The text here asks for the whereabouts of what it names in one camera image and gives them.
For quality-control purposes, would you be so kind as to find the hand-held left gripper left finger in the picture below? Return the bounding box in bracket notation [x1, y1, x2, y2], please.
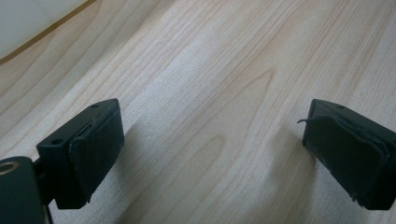
[35, 98, 126, 210]

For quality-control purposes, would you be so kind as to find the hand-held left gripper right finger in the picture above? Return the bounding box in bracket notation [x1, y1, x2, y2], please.
[297, 98, 396, 211]

